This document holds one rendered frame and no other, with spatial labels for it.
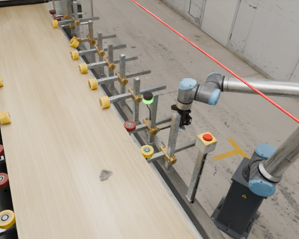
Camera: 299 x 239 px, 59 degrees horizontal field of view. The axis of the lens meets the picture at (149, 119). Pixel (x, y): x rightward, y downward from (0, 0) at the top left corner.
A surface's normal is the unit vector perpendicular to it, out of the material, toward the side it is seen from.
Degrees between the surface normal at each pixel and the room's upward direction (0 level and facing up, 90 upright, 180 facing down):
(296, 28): 90
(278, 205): 0
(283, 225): 0
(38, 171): 0
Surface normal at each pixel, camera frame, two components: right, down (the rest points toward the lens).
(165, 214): 0.06, -0.75
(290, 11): -0.91, 0.22
